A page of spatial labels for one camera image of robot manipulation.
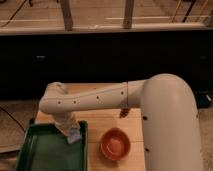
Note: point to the wooden post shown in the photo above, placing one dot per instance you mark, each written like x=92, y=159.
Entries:
x=67, y=16
x=128, y=13

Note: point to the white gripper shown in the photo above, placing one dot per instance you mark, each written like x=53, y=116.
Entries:
x=65, y=124

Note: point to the left wooden post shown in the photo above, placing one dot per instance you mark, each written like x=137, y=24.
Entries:
x=67, y=16

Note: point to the right wooden post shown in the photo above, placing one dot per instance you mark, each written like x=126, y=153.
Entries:
x=128, y=13

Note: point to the blue-grey sponge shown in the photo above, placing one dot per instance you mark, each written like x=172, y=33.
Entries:
x=73, y=136

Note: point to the green plastic tray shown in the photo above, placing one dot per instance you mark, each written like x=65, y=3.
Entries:
x=45, y=148

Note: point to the orange bowl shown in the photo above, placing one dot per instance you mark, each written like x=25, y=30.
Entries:
x=115, y=144

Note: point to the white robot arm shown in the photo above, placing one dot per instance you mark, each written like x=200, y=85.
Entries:
x=170, y=123

